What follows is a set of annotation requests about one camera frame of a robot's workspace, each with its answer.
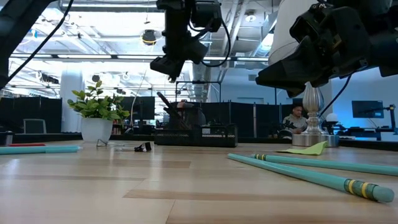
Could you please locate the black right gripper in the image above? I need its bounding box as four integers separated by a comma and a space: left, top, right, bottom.
254, 2, 373, 98

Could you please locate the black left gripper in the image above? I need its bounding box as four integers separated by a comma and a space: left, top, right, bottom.
150, 0, 209, 84

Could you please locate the black mesh desk organizer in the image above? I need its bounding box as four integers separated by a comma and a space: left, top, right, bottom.
154, 105, 239, 148

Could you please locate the green sticky note pad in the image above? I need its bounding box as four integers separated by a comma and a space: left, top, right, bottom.
275, 140, 329, 156

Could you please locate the small black binder clip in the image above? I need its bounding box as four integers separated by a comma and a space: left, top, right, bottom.
113, 141, 152, 153

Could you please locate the teal pencil with yellow bands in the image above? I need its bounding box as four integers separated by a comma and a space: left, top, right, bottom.
251, 153, 398, 177
227, 152, 396, 203

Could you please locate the teal pen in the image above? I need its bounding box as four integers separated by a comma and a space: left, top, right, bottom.
0, 145, 81, 156

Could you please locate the red eraser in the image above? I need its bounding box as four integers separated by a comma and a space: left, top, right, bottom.
7, 142, 47, 147

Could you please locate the grey office chair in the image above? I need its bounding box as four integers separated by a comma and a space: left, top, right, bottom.
22, 118, 48, 135

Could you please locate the white-shade silver table lamp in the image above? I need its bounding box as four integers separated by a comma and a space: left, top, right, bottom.
268, 0, 340, 148

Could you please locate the black ceiling-hung device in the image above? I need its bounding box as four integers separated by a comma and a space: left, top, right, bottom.
141, 29, 158, 47

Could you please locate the black desk monitor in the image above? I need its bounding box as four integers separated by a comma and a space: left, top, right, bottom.
119, 95, 156, 121

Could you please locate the person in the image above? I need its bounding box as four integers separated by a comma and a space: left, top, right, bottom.
281, 104, 309, 140

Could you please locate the white globe lamp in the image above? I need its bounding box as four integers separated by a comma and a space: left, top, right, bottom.
325, 113, 340, 135

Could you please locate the long ceiling light bar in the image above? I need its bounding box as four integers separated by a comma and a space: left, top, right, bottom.
8, 53, 270, 62

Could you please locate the black background desk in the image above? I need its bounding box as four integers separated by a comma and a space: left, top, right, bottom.
337, 126, 398, 141

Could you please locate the green plant in white pot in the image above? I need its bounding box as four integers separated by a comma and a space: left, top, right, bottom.
67, 80, 131, 144

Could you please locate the black stand frame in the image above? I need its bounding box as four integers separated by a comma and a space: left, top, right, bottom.
175, 80, 222, 103

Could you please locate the silver ventilation duct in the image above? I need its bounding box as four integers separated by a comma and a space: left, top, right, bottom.
191, 62, 212, 102

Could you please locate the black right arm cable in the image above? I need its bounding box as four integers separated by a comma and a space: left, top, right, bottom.
317, 73, 354, 118

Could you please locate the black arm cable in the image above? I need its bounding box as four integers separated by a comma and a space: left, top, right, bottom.
317, 73, 354, 118
186, 9, 232, 68

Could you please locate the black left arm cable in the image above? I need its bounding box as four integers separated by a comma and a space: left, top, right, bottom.
186, 9, 232, 68

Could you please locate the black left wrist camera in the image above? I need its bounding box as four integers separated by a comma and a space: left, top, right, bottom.
190, 0, 223, 34

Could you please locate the black partition wall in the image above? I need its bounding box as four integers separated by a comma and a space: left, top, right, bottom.
198, 100, 304, 139
0, 96, 63, 135

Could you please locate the black wall monitor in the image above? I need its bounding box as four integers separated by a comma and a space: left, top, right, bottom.
351, 100, 385, 119

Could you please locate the black aluminium rig frame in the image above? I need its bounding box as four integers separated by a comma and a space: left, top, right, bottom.
0, 132, 398, 152

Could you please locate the grey metal post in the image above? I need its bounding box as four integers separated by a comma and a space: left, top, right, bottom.
0, 130, 14, 146

